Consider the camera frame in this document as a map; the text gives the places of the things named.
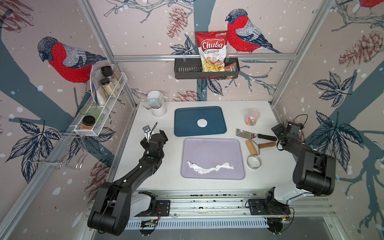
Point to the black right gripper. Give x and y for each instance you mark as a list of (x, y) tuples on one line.
[(280, 128)]

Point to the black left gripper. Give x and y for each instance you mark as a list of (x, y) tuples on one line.
[(145, 143)]

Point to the wooden rolling pin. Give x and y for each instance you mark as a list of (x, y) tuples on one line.
[(255, 148)]

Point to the metal ring cutter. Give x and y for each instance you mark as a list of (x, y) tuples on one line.
[(254, 162)]

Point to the white dough lump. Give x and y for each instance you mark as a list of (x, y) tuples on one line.
[(202, 171)]

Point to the lilac silicone mat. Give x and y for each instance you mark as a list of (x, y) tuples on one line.
[(209, 152)]

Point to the round cut dough wrapper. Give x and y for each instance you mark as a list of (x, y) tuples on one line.
[(202, 123)]

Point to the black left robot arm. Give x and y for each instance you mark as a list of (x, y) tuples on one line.
[(114, 204)]

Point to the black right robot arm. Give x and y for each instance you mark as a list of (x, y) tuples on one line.
[(314, 173)]

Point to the clear cup with candies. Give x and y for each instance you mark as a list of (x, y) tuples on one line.
[(251, 117)]

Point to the teal plastic tray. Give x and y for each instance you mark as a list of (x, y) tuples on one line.
[(186, 121)]

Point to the teal paper carton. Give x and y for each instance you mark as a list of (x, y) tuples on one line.
[(156, 102)]

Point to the white utensil holder cup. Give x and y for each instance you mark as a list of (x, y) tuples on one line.
[(156, 112)]

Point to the short brown powder jar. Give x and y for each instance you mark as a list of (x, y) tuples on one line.
[(87, 123)]

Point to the black lid spice jar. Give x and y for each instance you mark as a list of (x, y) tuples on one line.
[(109, 88), (108, 72)]

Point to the small dark snack packet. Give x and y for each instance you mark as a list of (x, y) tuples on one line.
[(231, 68)]

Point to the red Chuba chips bag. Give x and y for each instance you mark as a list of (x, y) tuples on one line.
[(212, 48)]

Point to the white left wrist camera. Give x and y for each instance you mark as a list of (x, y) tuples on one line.
[(148, 132)]

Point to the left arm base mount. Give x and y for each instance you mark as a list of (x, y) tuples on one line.
[(145, 204)]

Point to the wire wall rack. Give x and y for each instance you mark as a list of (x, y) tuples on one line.
[(69, 152)]

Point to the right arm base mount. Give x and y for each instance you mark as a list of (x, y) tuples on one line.
[(279, 216)]

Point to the clear acrylic wall shelf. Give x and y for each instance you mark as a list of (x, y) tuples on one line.
[(100, 97)]

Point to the black wire wall basket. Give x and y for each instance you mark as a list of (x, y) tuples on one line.
[(194, 68)]

